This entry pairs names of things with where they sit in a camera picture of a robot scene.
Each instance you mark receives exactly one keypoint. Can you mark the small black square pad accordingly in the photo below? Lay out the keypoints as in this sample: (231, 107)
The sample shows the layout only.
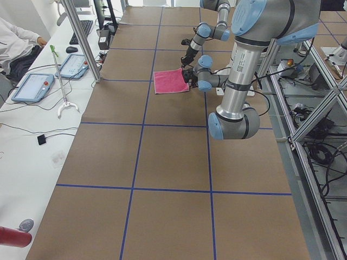
(41, 139)

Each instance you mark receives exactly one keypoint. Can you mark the black computer mouse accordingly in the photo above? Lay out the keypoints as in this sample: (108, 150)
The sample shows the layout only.
(71, 49)

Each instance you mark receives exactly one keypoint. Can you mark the teach pendant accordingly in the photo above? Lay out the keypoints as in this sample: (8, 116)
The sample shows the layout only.
(73, 67)
(34, 87)

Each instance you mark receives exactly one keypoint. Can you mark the near teach pendant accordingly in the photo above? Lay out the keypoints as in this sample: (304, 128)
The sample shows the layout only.
(34, 87)

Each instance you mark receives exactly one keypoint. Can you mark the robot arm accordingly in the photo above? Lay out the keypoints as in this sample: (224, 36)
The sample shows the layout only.
(254, 25)
(204, 31)

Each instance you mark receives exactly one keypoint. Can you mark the pink square towel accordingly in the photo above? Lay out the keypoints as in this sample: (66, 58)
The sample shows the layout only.
(170, 81)

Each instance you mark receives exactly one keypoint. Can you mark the black power adapter box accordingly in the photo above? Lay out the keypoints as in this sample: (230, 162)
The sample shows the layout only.
(104, 39)

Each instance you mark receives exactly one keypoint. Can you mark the far teach pendant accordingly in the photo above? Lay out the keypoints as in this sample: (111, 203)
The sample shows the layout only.
(73, 67)

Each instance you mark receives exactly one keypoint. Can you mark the white reacher grabber stick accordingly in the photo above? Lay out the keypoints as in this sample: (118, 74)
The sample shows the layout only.
(66, 103)

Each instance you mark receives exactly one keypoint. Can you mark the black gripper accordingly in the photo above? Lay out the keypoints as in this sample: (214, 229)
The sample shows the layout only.
(190, 76)
(187, 56)

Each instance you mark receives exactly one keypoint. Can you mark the seated person white shirt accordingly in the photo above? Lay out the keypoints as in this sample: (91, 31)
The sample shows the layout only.
(19, 49)

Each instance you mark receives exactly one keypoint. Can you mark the round metal lid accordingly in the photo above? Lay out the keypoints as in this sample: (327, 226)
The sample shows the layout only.
(26, 225)

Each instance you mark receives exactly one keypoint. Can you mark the red bottle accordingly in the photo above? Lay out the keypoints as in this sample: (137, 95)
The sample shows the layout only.
(16, 238)

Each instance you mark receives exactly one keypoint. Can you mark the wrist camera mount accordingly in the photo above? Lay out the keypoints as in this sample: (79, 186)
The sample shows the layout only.
(185, 42)

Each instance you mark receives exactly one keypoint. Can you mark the aluminium frame post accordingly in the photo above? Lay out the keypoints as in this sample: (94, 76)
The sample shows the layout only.
(82, 38)

